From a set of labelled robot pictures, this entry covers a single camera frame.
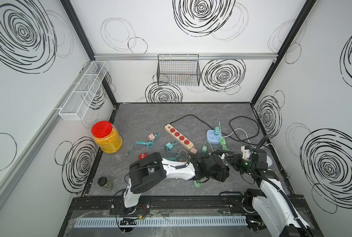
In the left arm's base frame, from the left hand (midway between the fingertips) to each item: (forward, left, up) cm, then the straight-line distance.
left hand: (227, 176), depth 78 cm
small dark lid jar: (-6, +64, +1) cm, 64 cm away
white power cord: (+28, -21, -5) cm, 35 cm away
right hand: (+9, -1, +2) cm, 9 cm away
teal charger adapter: (+19, +33, -4) cm, 38 cm away
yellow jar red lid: (+16, +67, +9) cm, 69 cm away
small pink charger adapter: (+26, +45, -4) cm, 52 cm away
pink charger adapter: (+16, +17, -4) cm, 24 cm away
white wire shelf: (+26, +79, +27) cm, 87 cm away
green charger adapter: (+16, +10, -3) cm, 20 cm away
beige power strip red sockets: (+27, +28, -4) cm, 39 cm away
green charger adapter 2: (+28, +1, +1) cm, 28 cm away
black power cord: (+36, -19, -5) cm, 41 cm away
